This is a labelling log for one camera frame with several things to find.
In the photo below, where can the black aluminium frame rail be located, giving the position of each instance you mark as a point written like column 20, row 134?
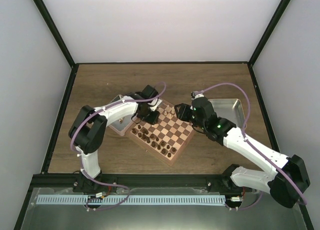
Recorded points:
column 210, row 182

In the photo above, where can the pink metal tin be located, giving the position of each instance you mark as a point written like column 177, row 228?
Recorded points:
column 120, row 113

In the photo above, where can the yellow bear tin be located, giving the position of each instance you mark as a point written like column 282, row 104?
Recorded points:
column 230, row 109

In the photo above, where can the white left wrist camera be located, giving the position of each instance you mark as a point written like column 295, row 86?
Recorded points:
column 154, row 104

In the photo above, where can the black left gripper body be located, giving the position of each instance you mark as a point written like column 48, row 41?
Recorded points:
column 147, row 117

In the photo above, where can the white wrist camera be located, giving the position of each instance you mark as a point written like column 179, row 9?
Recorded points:
column 154, row 104
column 196, row 94

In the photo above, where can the wooden chess board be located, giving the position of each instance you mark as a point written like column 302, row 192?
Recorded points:
column 173, row 132

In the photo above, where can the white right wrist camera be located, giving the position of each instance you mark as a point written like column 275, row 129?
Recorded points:
column 196, row 94

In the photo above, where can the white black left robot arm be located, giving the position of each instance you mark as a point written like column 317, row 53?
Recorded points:
column 87, row 133

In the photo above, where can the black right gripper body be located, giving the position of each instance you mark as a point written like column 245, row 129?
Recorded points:
column 185, row 116

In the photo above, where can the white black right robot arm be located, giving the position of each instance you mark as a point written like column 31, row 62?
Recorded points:
column 284, row 178

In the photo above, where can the light blue slotted cable duct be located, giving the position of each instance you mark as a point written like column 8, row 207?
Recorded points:
column 210, row 200

